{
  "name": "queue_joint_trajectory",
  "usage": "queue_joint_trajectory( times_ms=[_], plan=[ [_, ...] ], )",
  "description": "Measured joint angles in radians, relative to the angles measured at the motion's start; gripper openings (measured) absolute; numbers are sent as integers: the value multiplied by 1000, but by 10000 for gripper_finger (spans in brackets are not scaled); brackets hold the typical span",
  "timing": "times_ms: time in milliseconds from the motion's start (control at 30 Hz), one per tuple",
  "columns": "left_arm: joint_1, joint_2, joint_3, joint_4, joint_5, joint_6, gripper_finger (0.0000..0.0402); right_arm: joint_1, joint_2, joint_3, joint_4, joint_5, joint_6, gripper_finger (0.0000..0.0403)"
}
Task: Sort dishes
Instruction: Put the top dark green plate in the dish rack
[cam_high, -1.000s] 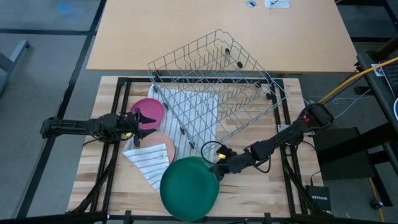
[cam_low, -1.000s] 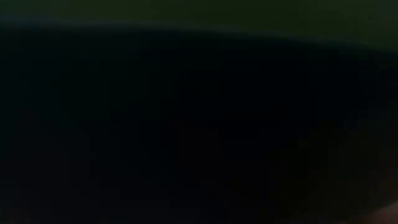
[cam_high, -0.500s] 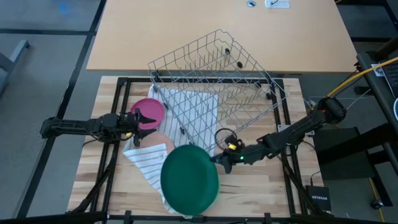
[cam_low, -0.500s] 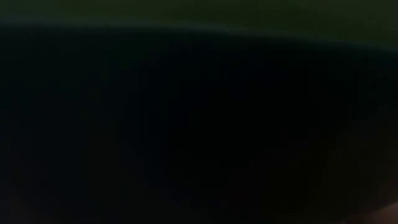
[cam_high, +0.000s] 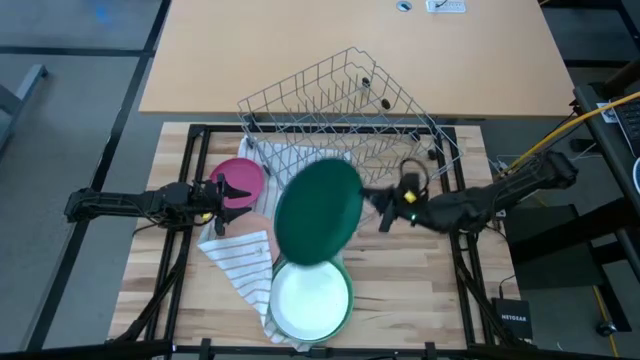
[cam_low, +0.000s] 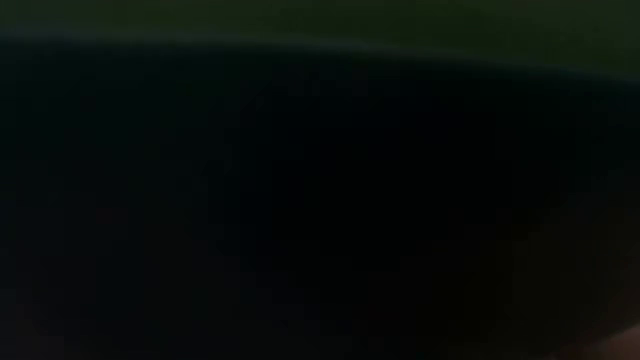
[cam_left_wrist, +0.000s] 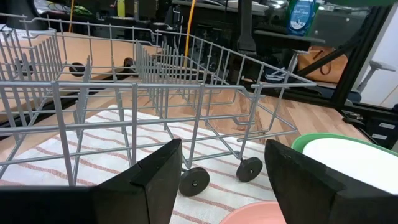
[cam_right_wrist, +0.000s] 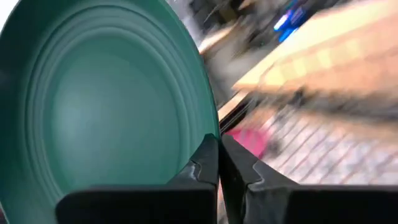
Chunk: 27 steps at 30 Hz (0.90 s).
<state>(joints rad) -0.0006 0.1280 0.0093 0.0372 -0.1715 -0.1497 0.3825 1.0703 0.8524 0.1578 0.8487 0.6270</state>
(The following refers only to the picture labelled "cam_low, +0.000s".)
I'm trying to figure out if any dark green plate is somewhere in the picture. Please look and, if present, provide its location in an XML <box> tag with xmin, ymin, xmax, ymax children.
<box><xmin>0</xmin><ymin>27</ymin><xmax>640</xmax><ymax>360</ymax></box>

